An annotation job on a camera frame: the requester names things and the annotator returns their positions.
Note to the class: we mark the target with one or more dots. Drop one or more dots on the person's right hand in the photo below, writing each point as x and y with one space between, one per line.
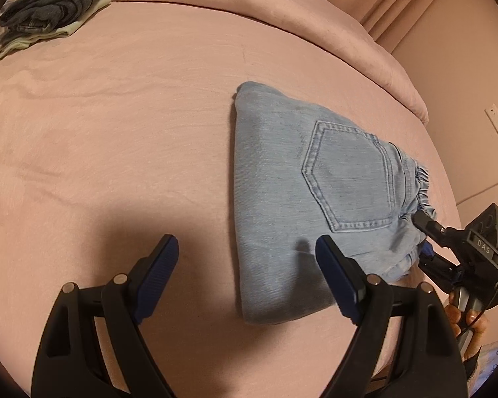
456 311

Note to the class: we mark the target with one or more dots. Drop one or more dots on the pink bed sheet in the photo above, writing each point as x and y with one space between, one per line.
108 141

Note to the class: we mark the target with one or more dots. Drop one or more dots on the light blue denim pants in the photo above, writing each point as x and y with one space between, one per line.
282 199

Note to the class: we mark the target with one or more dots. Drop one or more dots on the light blue printed object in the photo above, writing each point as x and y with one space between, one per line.
494 360

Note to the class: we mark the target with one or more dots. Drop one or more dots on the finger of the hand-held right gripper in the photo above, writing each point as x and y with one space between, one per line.
431 224
429 253

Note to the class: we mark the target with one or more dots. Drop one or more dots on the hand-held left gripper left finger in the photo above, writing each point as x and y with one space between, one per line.
155 282

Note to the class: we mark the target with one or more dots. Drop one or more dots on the pink curtain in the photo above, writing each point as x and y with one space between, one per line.
398 0

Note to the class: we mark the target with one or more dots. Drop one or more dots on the pink comforter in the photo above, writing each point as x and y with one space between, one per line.
315 20

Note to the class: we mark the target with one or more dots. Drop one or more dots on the folded dark clothes pile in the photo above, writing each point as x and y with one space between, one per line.
29 37

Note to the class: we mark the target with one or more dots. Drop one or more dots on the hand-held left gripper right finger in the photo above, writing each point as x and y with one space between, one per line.
340 282

